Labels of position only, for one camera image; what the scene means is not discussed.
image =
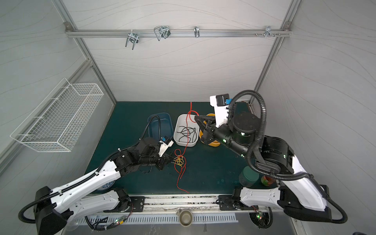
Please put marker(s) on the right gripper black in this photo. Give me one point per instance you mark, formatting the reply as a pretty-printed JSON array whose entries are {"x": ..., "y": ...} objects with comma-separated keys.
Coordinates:
[{"x": 210, "y": 130}]

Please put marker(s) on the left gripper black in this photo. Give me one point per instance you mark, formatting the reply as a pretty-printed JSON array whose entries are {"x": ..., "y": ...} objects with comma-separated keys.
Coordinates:
[{"x": 164, "y": 160}]

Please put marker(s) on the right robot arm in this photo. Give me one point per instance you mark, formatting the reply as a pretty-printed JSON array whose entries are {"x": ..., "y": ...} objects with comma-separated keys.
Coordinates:
[{"x": 239, "y": 124}]

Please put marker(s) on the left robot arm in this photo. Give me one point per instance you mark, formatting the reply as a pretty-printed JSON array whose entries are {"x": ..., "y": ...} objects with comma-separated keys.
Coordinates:
[{"x": 53, "y": 209}]

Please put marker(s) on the white plastic bin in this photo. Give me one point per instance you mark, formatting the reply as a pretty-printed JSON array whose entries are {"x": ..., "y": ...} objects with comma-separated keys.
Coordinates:
[{"x": 186, "y": 131}]

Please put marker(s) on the blue plastic bin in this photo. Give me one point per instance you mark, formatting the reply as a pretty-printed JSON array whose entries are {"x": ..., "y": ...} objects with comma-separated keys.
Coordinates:
[{"x": 166, "y": 126}]

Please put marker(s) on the blue white patterned plate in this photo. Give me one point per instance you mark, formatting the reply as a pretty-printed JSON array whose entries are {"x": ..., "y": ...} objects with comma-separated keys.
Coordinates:
[{"x": 106, "y": 186}]

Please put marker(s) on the small metal cup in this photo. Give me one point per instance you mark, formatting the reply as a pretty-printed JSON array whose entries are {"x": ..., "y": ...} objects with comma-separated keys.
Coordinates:
[{"x": 185, "y": 218}]

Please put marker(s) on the yellow cap bottle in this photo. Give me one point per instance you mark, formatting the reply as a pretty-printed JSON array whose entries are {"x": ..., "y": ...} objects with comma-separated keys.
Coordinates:
[{"x": 267, "y": 181}]

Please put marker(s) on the aluminium crossbar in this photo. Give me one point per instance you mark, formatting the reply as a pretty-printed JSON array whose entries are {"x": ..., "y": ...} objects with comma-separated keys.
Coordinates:
[{"x": 165, "y": 32}]

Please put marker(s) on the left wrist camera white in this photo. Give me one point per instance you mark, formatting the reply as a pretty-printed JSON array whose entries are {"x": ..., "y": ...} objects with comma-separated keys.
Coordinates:
[{"x": 165, "y": 143}]

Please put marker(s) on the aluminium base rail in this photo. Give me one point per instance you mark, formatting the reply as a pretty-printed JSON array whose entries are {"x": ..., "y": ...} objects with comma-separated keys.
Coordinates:
[{"x": 172, "y": 203}]

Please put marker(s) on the white wire basket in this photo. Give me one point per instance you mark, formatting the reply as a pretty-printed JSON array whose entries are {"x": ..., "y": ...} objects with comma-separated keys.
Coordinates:
[{"x": 58, "y": 121}]

